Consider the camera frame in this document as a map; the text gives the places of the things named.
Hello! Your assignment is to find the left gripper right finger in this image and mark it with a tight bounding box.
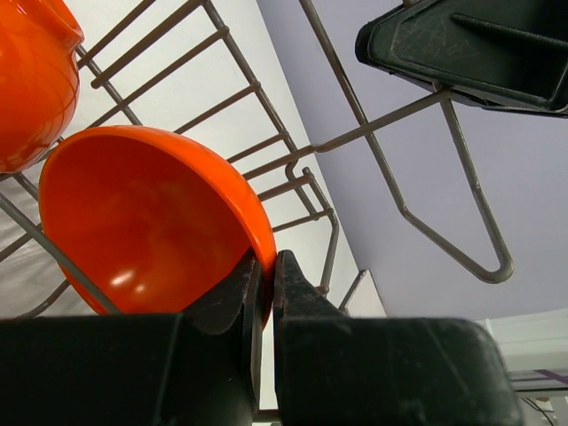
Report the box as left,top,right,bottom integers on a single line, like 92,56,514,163
273,250,524,425

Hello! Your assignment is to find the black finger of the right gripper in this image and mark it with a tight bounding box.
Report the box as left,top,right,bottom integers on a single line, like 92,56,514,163
355,1,567,117

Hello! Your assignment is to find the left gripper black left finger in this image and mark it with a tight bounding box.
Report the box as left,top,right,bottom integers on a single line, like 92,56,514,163
1,252,263,425

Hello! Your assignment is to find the orange bowl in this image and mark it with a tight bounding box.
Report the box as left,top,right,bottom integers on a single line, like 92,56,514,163
39,125,276,313
1,1,84,173

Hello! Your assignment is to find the grey wire dish rack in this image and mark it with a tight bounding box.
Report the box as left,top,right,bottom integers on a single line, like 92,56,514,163
0,0,516,422

